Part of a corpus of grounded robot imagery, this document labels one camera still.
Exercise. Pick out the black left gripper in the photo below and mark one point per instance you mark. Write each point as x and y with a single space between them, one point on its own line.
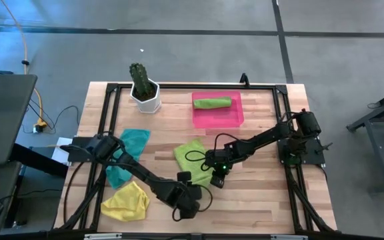
183 198

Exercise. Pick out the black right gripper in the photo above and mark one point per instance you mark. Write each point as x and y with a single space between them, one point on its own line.
218 161

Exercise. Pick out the lime green microfiber towel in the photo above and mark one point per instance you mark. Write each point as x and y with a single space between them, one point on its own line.
188 156

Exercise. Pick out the pink translucent plastic basket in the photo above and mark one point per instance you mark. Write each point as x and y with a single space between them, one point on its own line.
218 118

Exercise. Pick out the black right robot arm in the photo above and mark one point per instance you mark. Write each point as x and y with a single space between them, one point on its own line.
272 133

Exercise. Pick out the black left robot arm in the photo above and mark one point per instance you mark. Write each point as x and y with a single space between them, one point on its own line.
142 175

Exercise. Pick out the yellow microfiber towel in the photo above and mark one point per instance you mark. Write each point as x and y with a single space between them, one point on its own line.
125 201

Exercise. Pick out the teal microfiber towel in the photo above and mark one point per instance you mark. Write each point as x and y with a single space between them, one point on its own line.
138 140

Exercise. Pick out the white hexagonal plant pot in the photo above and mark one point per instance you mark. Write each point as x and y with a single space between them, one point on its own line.
145 104

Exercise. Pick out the green cactus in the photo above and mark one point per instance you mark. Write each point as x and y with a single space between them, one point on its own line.
140 78

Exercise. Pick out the white paper sheet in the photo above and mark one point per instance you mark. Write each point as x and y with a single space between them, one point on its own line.
57 156

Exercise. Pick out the black desk beam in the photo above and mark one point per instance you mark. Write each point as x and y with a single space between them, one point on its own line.
38 161

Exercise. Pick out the black metal stand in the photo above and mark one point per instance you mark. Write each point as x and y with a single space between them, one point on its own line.
377 156

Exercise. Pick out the dark grey side desk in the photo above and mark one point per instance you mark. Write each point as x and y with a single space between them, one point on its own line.
2 116

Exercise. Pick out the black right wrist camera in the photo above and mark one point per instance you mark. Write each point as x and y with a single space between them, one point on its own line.
218 181

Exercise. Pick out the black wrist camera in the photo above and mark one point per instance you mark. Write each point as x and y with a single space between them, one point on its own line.
184 177
218 181

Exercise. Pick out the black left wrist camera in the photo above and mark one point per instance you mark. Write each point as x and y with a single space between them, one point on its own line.
184 177

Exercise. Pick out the black aluminium table frame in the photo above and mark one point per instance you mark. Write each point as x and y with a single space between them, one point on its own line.
195 86

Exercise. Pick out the silver metal bracket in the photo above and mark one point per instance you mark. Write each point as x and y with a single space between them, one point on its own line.
102 236
288 237

